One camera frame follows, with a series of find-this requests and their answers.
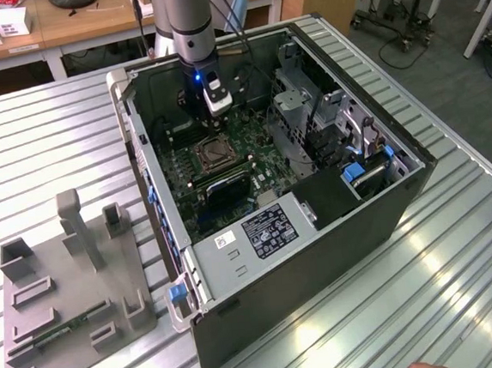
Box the silver topped CPU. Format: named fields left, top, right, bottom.
left=205, top=141, right=229, bottom=162

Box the metal socket cover frame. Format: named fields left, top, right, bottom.
left=192, top=132, right=238, bottom=173

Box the CPU socket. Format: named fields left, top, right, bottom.
left=190, top=129, right=240, bottom=176

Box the silver drive cage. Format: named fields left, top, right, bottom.
left=265, top=35, right=358, bottom=178

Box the green motherboard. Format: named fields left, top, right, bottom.
left=153, top=102, right=303, bottom=244

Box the black graphics card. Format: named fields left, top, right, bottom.
left=204, top=170, right=253, bottom=212

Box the wooden desk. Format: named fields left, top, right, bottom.
left=0, top=0, right=295, bottom=88

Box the grey power supply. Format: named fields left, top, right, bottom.
left=185, top=190, right=325, bottom=305

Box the hard disk in blue carrier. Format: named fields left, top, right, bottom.
left=339, top=158, right=404, bottom=205

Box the blue case latch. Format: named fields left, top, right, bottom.
left=167, top=283, right=188, bottom=306

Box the white cardboard box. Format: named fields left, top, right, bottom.
left=0, top=5, right=33, bottom=39

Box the grey parts rack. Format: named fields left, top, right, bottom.
left=0, top=182, right=164, bottom=368

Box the black open PC case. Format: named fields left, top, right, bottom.
left=100, top=3, right=456, bottom=368

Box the green RAM stick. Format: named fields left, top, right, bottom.
left=27, top=302, right=114, bottom=353

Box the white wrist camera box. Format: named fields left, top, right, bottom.
left=199, top=68, right=235, bottom=118

